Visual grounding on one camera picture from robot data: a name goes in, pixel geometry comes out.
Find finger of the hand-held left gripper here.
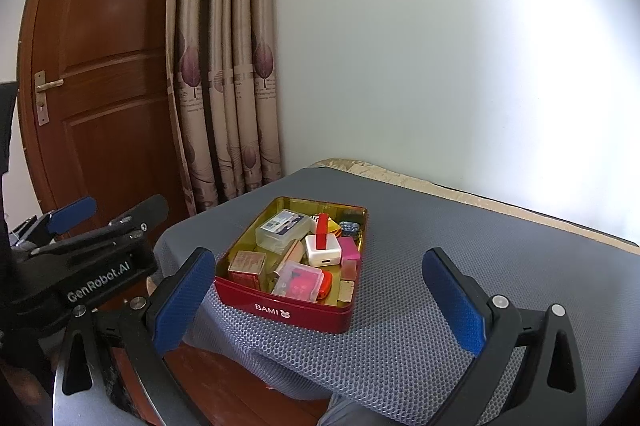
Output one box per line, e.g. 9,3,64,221
30,194,170,257
8,196,98,252

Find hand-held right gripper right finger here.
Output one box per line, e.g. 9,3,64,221
422,247,586,426

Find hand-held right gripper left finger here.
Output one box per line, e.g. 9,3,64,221
52,247,216,426

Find brown and red carton box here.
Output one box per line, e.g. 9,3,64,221
228,250,268,291

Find pink eraser block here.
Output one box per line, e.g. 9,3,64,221
340,239,362,282

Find light wooden block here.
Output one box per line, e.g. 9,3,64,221
270,239,307,280

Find small clear box red contents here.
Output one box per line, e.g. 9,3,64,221
272,260,324,302

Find red tin box gold inside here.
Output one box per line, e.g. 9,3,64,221
214,196,370,336

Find clear plastic box with label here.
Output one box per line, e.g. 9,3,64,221
255,209,310,253

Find white plug charger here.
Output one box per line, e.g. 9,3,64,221
306,233,343,267

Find red block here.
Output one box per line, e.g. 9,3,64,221
315,213,331,252

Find grey mesh mat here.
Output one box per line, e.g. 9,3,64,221
150,166,640,426

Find plain grey cloth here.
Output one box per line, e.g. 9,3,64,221
317,393,387,426

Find beige leaf-print curtain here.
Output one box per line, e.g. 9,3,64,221
165,0,285,218

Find brown wooden door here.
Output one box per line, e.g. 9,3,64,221
17,0,199,248

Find brass door handle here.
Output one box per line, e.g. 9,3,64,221
33,71,65,127

